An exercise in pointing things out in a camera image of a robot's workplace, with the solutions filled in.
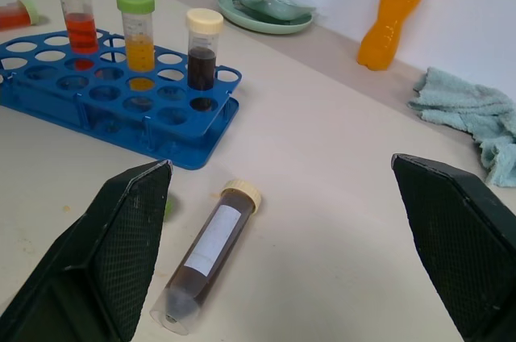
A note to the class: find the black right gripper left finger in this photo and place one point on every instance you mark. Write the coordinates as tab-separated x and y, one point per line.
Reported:
117	245

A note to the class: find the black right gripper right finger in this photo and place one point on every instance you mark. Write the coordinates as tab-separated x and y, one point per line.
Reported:
455	245

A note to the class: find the cream-capped dark liquid tube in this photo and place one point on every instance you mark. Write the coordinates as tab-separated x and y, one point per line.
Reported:
209	253
202	55

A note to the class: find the blue test tube rack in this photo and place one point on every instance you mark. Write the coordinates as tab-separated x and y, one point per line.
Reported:
117	92

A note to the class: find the green-capped orange liquid tube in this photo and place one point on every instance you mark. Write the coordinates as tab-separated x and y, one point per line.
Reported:
139	35

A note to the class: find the green-capped red liquid tube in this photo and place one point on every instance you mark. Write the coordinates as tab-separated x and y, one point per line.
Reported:
16	15
80	19

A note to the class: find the light blue towel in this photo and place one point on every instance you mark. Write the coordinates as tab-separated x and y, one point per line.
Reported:
467	116

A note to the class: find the orange soda bottle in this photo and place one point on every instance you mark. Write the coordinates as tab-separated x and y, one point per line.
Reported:
393	15

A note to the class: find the light green plate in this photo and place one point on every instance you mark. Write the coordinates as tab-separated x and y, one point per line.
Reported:
262	19

